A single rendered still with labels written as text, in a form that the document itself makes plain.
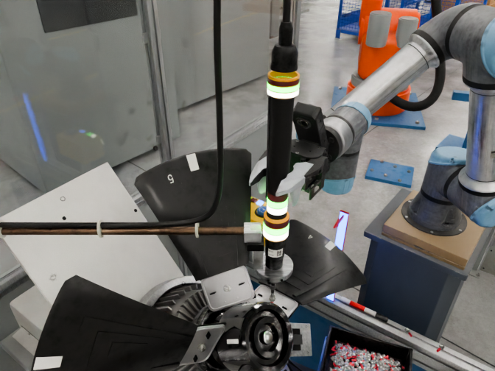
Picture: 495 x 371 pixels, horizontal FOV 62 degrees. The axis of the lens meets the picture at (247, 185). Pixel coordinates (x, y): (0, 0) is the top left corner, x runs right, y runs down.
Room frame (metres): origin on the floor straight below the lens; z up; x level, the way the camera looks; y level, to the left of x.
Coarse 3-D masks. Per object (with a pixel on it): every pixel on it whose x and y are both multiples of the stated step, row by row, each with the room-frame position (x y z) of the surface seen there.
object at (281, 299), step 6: (258, 288) 0.58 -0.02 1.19; (264, 288) 0.58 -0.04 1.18; (264, 294) 0.56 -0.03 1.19; (276, 294) 0.57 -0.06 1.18; (282, 294) 0.57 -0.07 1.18; (252, 300) 0.55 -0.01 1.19; (258, 300) 0.55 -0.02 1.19; (264, 300) 0.55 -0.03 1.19; (276, 300) 0.55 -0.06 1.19; (282, 300) 0.55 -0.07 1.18; (288, 300) 0.55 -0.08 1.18; (294, 300) 0.55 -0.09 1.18; (288, 306) 0.53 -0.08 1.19; (294, 306) 0.53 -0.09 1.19; (288, 312) 0.52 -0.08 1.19
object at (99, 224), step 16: (288, 0) 0.54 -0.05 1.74; (288, 16) 0.54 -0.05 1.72; (0, 224) 0.54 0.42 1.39; (16, 224) 0.54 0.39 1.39; (32, 224) 0.54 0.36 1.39; (48, 224) 0.54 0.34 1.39; (64, 224) 0.54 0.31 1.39; (80, 224) 0.54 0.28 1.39; (96, 224) 0.54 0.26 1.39; (112, 224) 0.54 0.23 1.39; (128, 224) 0.54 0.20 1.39; (144, 224) 0.54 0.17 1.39; (160, 224) 0.54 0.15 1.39; (176, 224) 0.54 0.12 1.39; (192, 224) 0.54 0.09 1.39
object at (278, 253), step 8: (280, 24) 0.55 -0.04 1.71; (288, 24) 0.54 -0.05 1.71; (280, 32) 0.54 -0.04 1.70; (288, 32) 0.54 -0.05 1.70; (280, 40) 0.54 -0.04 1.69; (288, 40) 0.54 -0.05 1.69; (280, 48) 0.53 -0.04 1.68; (288, 48) 0.53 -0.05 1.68; (296, 48) 0.54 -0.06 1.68; (272, 56) 0.54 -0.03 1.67; (280, 56) 0.53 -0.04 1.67; (288, 56) 0.53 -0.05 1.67; (296, 56) 0.54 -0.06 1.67; (272, 64) 0.54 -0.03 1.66; (280, 64) 0.53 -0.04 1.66; (288, 64) 0.53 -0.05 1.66; (296, 64) 0.54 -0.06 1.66; (280, 72) 0.53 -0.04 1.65; (288, 72) 0.53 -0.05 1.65; (272, 248) 0.53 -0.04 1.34; (280, 248) 0.53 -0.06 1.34; (272, 256) 0.53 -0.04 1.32; (280, 256) 0.53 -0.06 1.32; (272, 264) 0.53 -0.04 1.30; (280, 264) 0.53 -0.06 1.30
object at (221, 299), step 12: (216, 276) 0.54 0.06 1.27; (228, 276) 0.54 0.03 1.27; (240, 276) 0.53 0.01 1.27; (204, 288) 0.53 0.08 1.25; (216, 288) 0.52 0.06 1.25; (240, 288) 0.52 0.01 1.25; (252, 288) 0.52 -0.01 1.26; (216, 300) 0.51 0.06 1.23; (228, 300) 0.51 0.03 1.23; (240, 300) 0.51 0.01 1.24
